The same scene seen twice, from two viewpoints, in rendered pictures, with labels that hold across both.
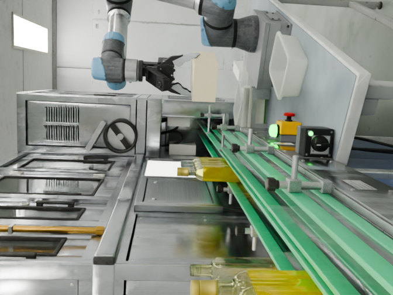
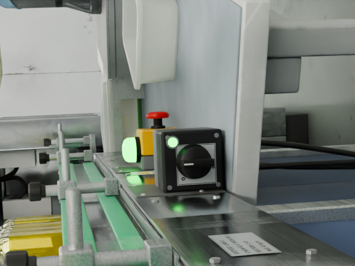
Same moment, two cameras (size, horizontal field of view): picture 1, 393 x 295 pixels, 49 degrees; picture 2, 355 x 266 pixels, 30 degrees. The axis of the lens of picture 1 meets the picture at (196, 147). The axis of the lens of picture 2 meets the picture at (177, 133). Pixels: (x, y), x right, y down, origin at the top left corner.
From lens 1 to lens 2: 0.40 m
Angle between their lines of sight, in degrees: 8
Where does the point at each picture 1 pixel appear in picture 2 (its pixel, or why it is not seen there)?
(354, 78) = (238, 15)
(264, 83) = (120, 66)
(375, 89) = (290, 37)
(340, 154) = (237, 179)
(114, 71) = not seen: outside the picture
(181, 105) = (12, 129)
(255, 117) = (123, 133)
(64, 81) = not seen: outside the picture
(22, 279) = not seen: outside the picture
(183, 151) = (29, 210)
